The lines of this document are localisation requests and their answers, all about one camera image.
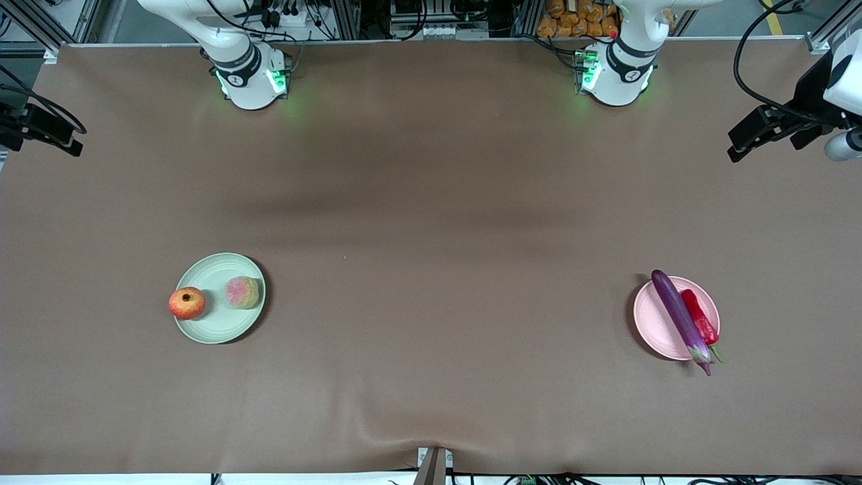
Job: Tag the pink green peach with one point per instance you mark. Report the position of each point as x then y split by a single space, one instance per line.
242 293

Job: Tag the grey metal table bracket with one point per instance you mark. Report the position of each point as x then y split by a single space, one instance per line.
432 468

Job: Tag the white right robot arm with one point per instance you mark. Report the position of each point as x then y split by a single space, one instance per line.
249 81

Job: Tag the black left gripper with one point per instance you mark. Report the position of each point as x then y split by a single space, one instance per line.
811 89

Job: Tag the brown table mat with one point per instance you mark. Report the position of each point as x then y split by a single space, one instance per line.
431 377

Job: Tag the pale green round plate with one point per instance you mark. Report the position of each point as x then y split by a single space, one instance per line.
215 323

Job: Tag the grey equipment box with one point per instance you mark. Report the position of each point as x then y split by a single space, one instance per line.
438 30

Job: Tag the pink round plate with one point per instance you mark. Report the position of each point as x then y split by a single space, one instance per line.
653 330

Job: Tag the bag of orange fruit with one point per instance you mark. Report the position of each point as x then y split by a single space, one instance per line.
559 20

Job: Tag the white power strip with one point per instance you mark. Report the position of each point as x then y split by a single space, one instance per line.
289 17

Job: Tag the aluminium frame profile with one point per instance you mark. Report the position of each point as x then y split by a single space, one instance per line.
51 55
818 44

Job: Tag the red yellow pomegranate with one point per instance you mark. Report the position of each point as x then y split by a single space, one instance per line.
187 303

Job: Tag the red chili pepper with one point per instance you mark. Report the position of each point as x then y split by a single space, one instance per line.
700 323

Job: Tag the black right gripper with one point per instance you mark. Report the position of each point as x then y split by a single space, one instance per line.
15 125

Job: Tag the long purple eggplant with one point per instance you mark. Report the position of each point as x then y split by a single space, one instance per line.
677 313

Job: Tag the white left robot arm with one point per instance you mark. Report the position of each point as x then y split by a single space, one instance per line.
616 81

